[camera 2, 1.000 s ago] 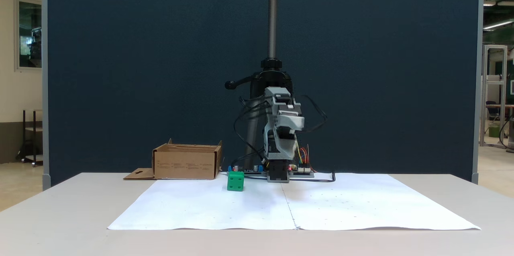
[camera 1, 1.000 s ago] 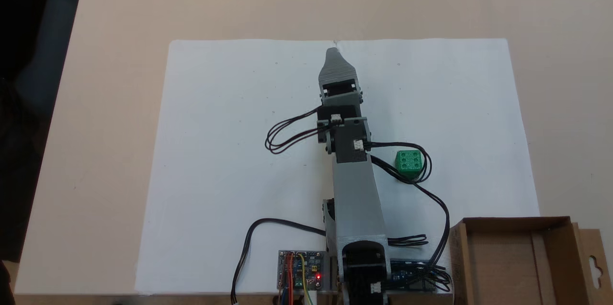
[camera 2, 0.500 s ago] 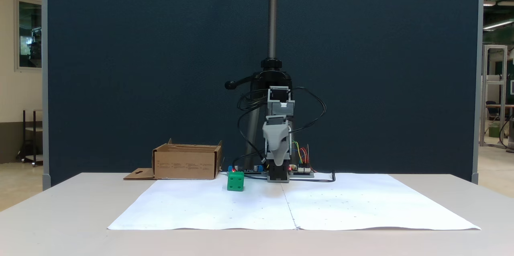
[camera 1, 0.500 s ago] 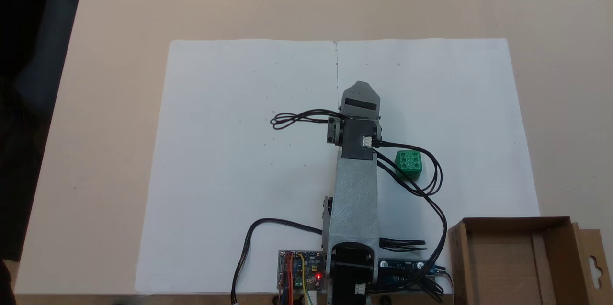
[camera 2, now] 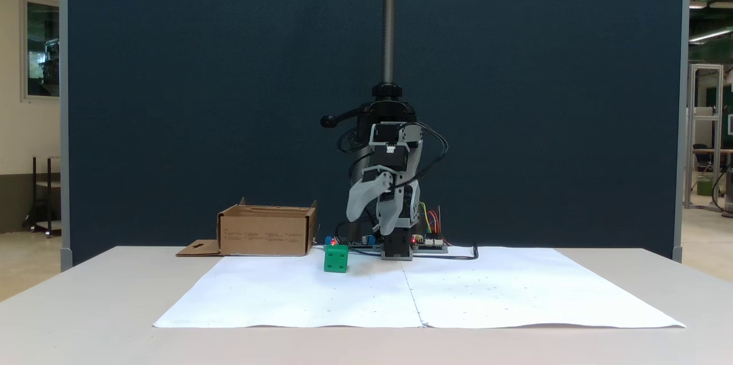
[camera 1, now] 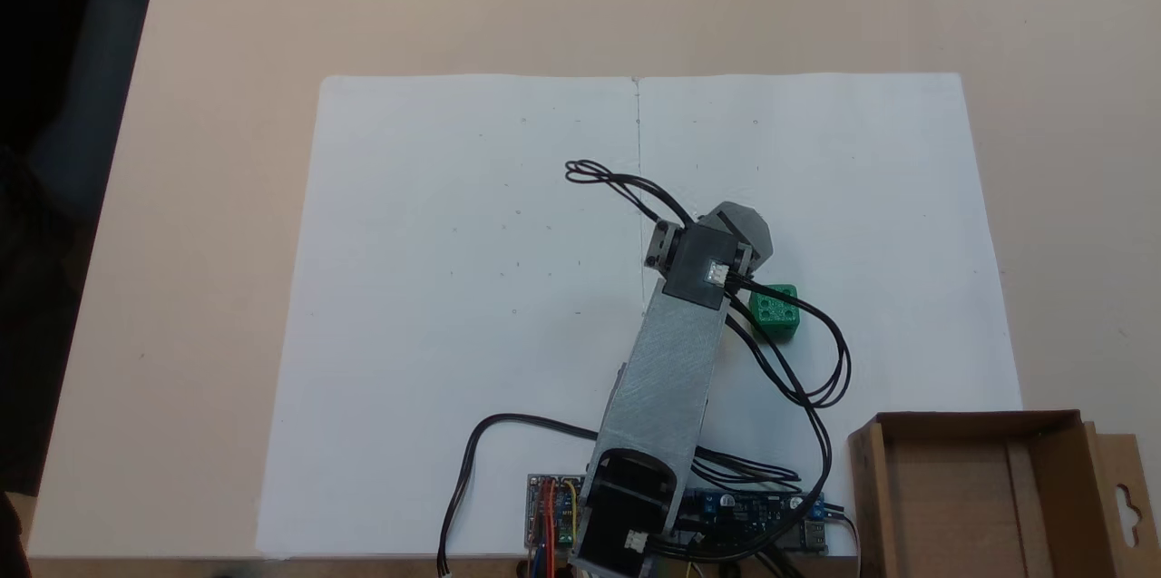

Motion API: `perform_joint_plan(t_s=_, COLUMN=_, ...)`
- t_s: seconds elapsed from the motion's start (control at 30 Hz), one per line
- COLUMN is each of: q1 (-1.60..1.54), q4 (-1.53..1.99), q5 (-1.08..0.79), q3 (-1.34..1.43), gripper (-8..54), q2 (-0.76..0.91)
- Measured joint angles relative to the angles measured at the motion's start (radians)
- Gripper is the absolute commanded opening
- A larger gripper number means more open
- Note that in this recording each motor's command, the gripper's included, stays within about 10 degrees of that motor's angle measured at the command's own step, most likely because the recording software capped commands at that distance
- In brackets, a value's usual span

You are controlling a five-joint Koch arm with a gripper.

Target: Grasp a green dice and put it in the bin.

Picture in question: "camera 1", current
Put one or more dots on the brown cardboard box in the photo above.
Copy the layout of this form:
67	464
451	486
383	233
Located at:
961	505

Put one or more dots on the green dice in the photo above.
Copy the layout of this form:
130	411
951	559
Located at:
778	313

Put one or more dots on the blue circuit board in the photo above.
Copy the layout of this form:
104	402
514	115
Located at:
753	514

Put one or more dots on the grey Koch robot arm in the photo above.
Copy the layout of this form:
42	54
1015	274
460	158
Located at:
667	369

